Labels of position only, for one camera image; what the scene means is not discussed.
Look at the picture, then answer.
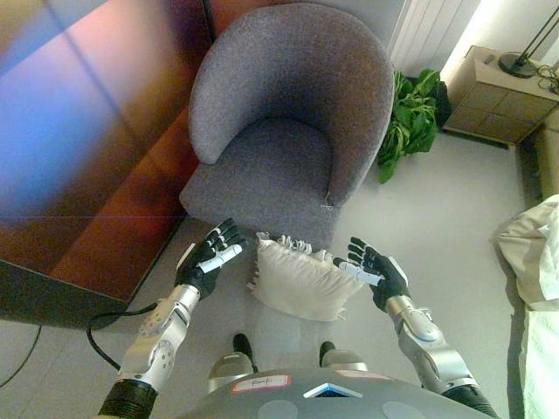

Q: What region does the thick black cable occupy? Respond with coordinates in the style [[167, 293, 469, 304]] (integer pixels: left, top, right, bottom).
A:
[[85, 300, 161, 370]]

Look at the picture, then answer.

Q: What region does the dark reddish wooden furniture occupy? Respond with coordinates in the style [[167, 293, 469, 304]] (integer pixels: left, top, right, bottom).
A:
[[0, 0, 219, 329]]

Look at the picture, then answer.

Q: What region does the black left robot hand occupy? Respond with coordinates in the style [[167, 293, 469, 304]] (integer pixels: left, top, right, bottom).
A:
[[175, 217, 251, 302]]

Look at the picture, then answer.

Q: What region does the thin dark floor cable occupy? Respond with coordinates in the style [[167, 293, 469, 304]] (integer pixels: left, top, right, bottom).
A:
[[0, 324, 43, 388]]

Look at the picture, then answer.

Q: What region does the white fringed pillow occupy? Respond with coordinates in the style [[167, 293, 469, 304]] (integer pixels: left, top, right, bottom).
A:
[[245, 231, 366, 323]]

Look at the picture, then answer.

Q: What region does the grey robot torso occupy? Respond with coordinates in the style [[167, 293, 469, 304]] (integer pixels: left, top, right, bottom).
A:
[[172, 365, 500, 419]]

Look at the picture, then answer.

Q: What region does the white pleated curtain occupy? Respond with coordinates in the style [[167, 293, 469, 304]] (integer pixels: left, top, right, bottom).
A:
[[388, 0, 482, 76]]

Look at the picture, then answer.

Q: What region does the grey fabric tub armchair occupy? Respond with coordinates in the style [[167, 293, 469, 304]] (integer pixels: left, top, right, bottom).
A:
[[179, 2, 397, 253]]

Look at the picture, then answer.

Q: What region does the tangled black cord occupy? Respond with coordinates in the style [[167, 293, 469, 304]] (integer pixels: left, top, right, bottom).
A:
[[534, 63, 559, 92]]

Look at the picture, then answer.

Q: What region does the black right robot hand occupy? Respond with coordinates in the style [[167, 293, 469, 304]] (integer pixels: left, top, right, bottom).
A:
[[332, 237, 411, 313]]

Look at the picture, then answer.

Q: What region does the crumpled beige bedding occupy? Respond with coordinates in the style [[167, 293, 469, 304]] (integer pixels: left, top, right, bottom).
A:
[[493, 194, 559, 419]]

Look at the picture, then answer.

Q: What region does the black floor lamp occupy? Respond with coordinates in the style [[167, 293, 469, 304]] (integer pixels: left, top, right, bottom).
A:
[[497, 0, 559, 80]]

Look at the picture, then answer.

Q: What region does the beige wooden drawer cabinet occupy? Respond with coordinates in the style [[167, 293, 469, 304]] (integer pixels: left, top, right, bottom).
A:
[[442, 45, 559, 148]]

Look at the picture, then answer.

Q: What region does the black left robot foot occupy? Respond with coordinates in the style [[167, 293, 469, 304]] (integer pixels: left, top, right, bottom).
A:
[[232, 333, 255, 363]]

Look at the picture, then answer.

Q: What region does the silver right robot leg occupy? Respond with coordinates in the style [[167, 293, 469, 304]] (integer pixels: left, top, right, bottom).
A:
[[321, 348, 370, 373]]

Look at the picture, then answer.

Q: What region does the green leafy plant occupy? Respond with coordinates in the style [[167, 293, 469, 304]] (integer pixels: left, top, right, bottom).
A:
[[376, 68, 451, 185]]

